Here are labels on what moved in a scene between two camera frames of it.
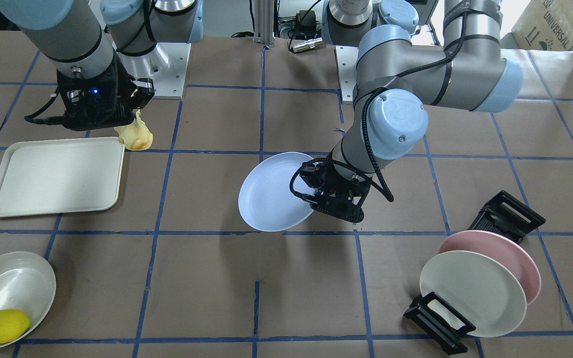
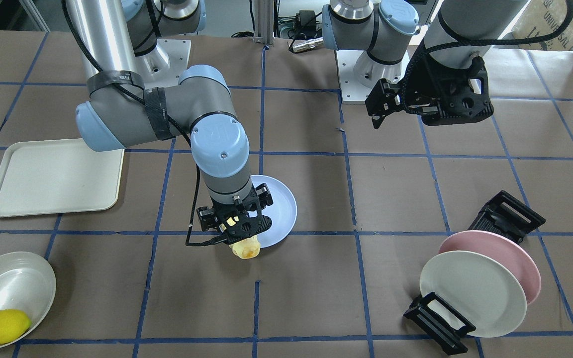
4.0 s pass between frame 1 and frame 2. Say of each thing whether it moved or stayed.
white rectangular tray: stayed
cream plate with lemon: stayed
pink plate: stayed
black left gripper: moved
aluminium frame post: stayed
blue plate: moved
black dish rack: stayed
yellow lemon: stayed
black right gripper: moved
